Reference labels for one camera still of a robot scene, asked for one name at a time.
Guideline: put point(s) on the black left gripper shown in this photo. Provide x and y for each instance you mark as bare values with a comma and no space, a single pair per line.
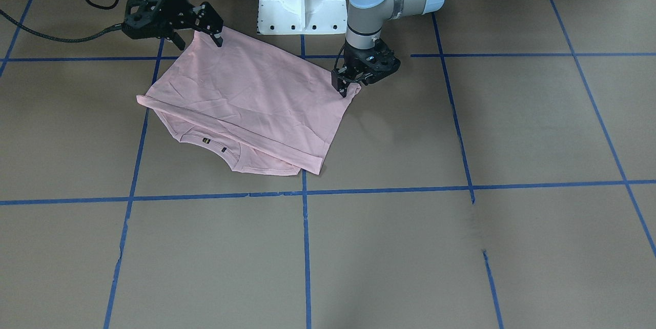
355,61

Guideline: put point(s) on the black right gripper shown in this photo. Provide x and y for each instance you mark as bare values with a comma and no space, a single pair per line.
177,6

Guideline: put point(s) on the pink snoopy t-shirt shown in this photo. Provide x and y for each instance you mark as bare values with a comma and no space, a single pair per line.
258,107

